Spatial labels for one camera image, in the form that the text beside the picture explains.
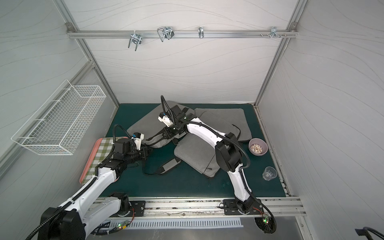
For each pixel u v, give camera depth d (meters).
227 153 0.52
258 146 0.93
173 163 0.88
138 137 0.75
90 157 0.91
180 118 0.69
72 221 0.39
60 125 0.69
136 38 0.79
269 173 0.85
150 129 0.92
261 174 0.84
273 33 0.77
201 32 0.78
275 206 0.76
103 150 0.94
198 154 0.88
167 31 0.77
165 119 0.79
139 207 0.74
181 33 0.77
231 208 0.73
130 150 0.69
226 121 1.00
